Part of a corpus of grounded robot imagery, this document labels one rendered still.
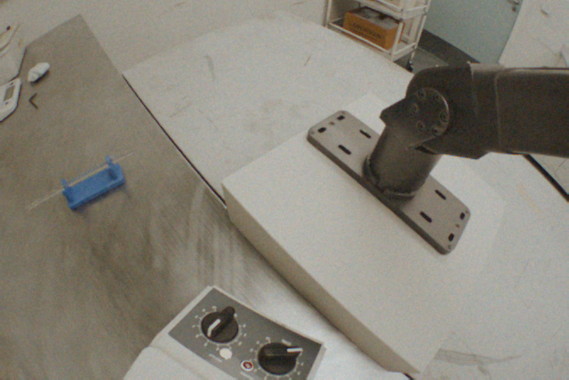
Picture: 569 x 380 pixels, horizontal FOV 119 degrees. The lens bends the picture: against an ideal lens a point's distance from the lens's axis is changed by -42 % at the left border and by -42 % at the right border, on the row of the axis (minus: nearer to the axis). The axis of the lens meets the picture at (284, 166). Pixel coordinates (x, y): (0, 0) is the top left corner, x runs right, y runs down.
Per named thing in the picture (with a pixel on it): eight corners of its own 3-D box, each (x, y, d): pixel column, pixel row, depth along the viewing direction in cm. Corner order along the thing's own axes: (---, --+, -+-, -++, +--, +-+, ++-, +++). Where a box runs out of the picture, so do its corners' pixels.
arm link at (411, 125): (504, 99, 18) (461, 59, 21) (456, 111, 15) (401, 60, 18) (471, 147, 23) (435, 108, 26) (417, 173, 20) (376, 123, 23)
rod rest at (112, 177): (121, 166, 37) (112, 150, 34) (125, 183, 35) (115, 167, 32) (69, 193, 33) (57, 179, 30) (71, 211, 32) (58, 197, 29)
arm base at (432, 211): (496, 218, 17) (510, 173, 21) (316, 77, 25) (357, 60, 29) (445, 259, 23) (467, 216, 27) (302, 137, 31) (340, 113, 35)
